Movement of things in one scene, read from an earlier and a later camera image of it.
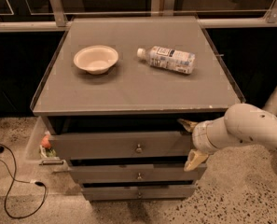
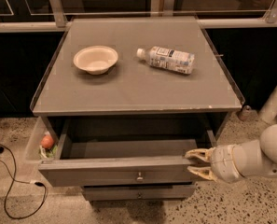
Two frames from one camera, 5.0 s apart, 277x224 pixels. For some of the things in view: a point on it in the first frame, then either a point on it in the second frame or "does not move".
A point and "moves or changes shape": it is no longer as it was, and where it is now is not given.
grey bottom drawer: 139,192 does not move
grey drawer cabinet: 113,90 does not move
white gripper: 200,137 -> 222,162
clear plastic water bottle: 175,60 does not move
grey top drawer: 121,145 moves or changes shape
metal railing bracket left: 56,5 does not move
